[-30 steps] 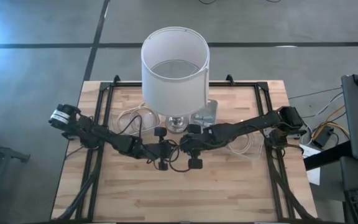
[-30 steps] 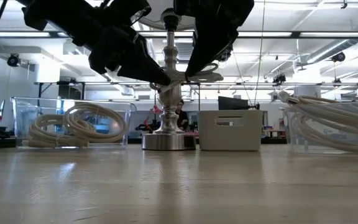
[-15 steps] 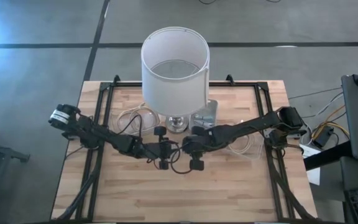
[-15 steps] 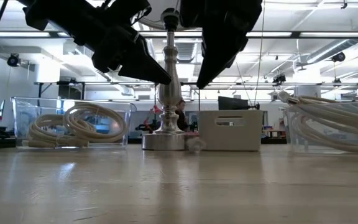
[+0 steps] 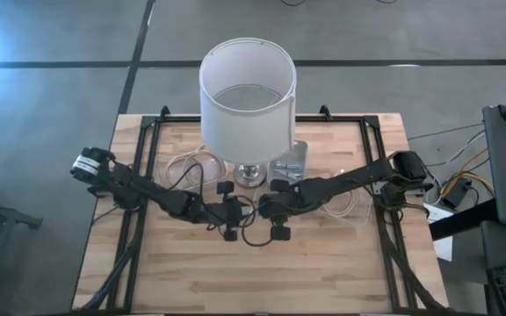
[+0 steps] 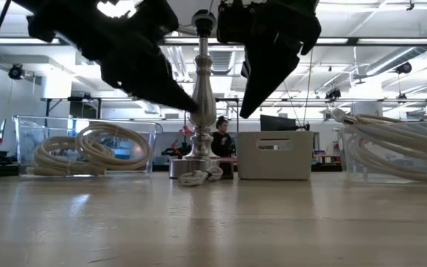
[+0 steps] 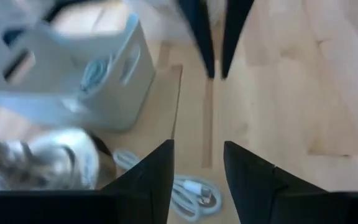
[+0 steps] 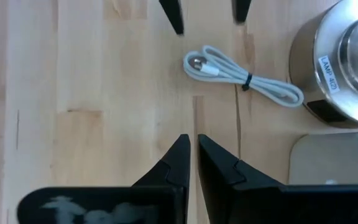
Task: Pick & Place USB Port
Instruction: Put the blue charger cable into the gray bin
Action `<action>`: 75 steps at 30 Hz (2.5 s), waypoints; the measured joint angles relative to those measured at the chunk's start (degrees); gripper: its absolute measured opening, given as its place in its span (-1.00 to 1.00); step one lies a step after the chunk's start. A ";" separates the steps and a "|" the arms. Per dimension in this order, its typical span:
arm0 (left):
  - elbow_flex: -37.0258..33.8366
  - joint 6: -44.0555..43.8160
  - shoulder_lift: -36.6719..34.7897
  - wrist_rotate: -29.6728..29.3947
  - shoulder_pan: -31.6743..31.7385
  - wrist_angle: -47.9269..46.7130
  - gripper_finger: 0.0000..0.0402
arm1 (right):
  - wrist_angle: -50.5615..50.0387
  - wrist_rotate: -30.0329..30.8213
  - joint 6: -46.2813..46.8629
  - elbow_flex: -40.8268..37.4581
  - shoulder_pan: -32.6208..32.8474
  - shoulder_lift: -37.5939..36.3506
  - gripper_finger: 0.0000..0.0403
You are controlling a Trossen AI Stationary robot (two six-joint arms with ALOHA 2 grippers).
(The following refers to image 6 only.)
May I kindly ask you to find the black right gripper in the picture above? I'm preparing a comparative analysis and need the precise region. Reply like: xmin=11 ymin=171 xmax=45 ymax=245
xmin=216 ymin=0 xmax=322 ymax=120

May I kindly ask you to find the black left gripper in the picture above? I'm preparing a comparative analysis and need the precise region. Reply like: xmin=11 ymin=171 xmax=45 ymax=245
xmin=11 ymin=0 xmax=200 ymax=114

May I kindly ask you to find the beige cable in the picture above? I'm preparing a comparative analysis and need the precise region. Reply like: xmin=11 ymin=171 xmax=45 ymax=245
xmin=331 ymin=108 xmax=427 ymax=150
xmin=74 ymin=122 xmax=153 ymax=172
xmin=31 ymin=135 xmax=107 ymax=177
xmin=345 ymin=136 xmax=427 ymax=183

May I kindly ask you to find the black desktop monitor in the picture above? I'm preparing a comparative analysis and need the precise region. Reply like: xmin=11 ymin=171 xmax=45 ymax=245
xmin=259 ymin=113 xmax=311 ymax=133

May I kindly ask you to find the chrome table lamp white shade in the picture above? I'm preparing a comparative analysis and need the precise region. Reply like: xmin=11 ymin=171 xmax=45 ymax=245
xmin=168 ymin=9 xmax=235 ymax=180

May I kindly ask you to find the black ceiling spotlight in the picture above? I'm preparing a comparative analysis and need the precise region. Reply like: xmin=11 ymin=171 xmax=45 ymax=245
xmin=395 ymin=61 xmax=414 ymax=76
xmin=7 ymin=63 xmax=25 ymax=81
xmin=325 ymin=87 xmax=342 ymax=101

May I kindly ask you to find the person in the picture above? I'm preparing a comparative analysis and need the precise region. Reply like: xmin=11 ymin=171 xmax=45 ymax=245
xmin=210 ymin=115 xmax=237 ymax=159

